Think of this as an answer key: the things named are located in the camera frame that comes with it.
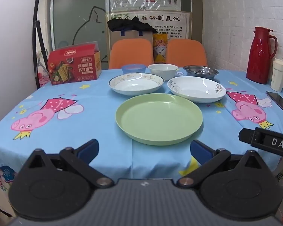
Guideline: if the stainless steel bowl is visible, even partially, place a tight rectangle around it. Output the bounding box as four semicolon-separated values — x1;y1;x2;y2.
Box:
183;65;219;79

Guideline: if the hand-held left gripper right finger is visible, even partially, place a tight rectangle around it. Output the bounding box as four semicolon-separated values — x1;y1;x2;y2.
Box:
176;139;265;189

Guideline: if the white ceramic bowl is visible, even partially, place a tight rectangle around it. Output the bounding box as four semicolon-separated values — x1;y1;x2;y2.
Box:
148;63;179;81

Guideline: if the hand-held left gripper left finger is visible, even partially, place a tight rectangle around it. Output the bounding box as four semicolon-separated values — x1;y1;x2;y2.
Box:
26;139;115;189

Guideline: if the brown paper bag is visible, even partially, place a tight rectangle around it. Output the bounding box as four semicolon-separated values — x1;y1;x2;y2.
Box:
110;29;159;52

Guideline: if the blue plastic bowl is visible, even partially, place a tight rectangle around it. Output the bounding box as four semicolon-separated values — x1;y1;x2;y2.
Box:
122;63;147;74

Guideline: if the green plastic plate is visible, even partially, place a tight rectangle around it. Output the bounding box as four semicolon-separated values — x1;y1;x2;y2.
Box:
115;94;203;146

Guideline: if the red thermos jug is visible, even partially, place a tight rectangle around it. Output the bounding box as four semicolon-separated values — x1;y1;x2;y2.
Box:
246;27;278;85

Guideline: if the black smartphone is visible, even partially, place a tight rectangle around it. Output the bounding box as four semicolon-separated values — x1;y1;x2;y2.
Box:
266;91;283;113

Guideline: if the yellow snack bag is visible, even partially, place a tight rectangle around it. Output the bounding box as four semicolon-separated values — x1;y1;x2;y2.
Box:
152;33;168;64

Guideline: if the orange chair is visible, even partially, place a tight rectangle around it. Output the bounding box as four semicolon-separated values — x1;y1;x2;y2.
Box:
108;39;154;70
165;39;208;68

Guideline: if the frosted glass door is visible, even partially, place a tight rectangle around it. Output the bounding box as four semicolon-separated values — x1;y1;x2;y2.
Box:
46;0;109;69

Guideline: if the white plate black bird print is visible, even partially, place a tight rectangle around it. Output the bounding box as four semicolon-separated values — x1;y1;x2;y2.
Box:
167;76;227;103

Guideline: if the red cracker box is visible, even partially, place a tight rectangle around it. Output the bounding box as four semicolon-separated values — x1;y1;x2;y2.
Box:
47;43;102;86

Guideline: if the white tumbler cup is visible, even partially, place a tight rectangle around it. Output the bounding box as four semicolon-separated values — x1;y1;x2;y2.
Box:
270;58;283;92

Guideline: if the black cloth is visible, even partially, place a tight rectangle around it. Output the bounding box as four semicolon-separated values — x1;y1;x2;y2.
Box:
107;19;159;34

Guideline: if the white text wall poster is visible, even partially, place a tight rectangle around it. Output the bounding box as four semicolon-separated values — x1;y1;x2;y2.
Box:
108;11;192;40

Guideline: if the white plate brown floral rim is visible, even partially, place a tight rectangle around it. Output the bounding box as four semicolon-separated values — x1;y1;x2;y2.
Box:
109;73;165;96

